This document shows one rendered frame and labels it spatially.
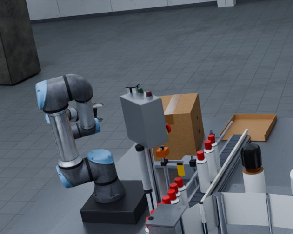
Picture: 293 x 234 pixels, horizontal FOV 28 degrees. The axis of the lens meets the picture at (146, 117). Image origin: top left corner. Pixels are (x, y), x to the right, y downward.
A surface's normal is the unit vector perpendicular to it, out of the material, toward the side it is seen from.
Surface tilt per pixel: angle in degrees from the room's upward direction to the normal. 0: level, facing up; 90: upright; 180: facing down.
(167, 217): 0
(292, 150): 0
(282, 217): 90
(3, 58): 90
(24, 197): 0
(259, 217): 90
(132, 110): 90
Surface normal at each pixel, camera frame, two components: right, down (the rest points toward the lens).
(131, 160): -0.17, -0.92
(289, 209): -0.50, 0.39
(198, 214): 0.60, 0.19
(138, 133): -0.84, 0.33
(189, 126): -0.22, 0.39
